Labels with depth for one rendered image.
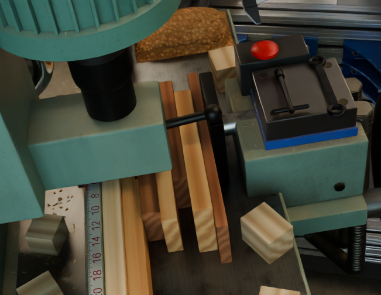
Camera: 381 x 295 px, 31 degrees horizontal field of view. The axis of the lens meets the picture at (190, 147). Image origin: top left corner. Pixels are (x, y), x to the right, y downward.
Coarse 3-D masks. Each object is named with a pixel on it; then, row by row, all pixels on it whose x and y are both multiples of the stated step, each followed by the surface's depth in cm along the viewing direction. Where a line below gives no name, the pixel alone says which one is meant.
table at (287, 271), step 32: (160, 64) 94; (192, 64) 93; (224, 96) 88; (224, 192) 77; (192, 224) 74; (320, 224) 78; (352, 224) 78; (160, 256) 72; (192, 256) 71; (256, 256) 70; (288, 256) 70; (160, 288) 69; (192, 288) 68; (224, 288) 68; (256, 288) 68; (288, 288) 67
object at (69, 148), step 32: (64, 96) 71; (160, 96) 69; (32, 128) 68; (64, 128) 67; (96, 128) 67; (128, 128) 66; (160, 128) 66; (64, 160) 68; (96, 160) 69; (128, 160) 69; (160, 160) 70
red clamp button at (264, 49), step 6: (258, 42) 75; (264, 42) 75; (270, 42) 75; (252, 48) 75; (258, 48) 74; (264, 48) 74; (270, 48) 74; (276, 48) 74; (252, 54) 74; (258, 54) 74; (264, 54) 74; (270, 54) 74; (276, 54) 74
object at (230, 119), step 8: (208, 72) 77; (200, 80) 76; (208, 80) 76; (208, 88) 75; (208, 96) 74; (216, 96) 74; (208, 104) 73; (216, 104) 73; (232, 112) 77; (240, 112) 77; (248, 112) 76; (224, 120) 76; (232, 120) 76; (240, 120) 76; (208, 128) 75; (216, 128) 71; (224, 128) 76; (232, 128) 76; (216, 136) 72; (224, 136) 72; (216, 144) 73; (224, 144) 73; (216, 152) 74; (224, 152) 74; (216, 160) 75; (224, 160) 75; (224, 168) 76; (224, 176) 77
